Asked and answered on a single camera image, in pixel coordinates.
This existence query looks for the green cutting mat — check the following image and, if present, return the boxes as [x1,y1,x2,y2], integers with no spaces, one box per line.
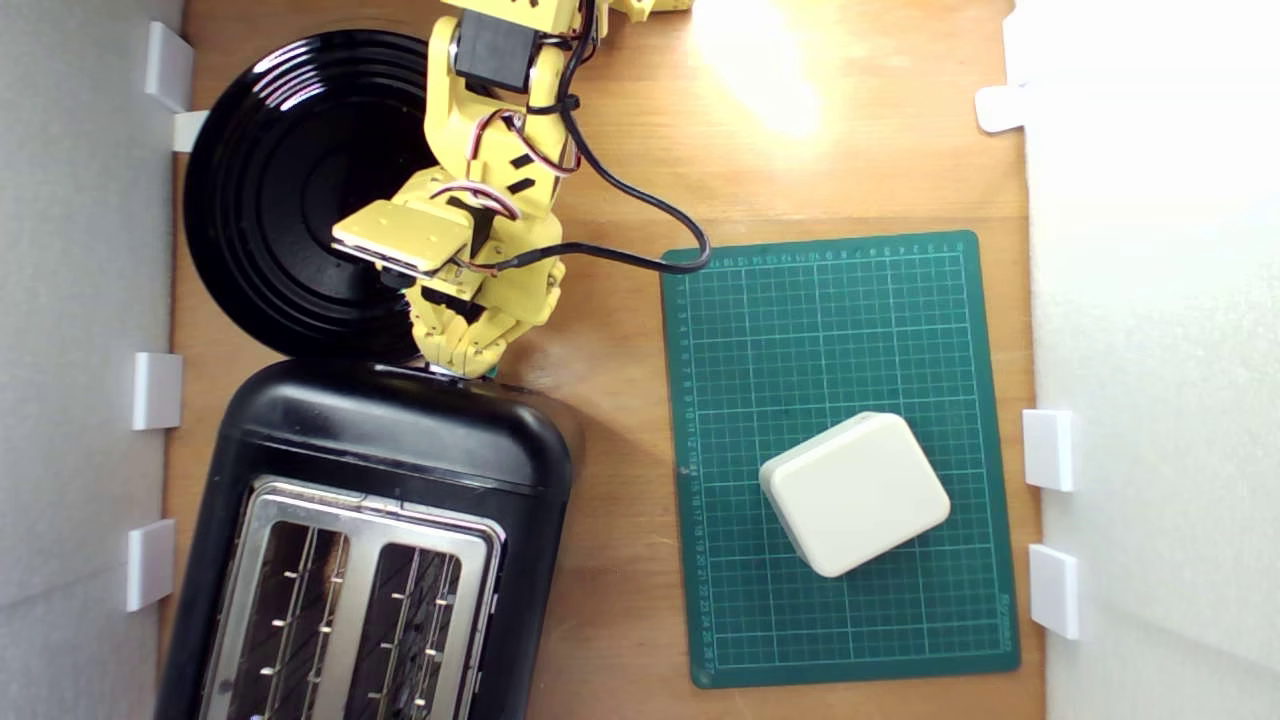
[660,230,1023,691]

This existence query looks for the white rounded block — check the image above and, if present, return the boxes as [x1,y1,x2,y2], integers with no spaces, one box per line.
[758,410,953,579]

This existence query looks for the black camera cable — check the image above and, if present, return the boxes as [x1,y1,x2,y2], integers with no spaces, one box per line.
[455,0,713,278]

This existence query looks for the yellow gripper camera mount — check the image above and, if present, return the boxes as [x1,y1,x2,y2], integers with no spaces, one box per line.
[330,198,473,293]

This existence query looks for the black two-slot toaster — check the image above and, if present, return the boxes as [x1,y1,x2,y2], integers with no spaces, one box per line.
[155,358,576,720]

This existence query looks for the black ribbed plate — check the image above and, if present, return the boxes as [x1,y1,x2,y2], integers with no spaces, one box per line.
[183,28,443,363]

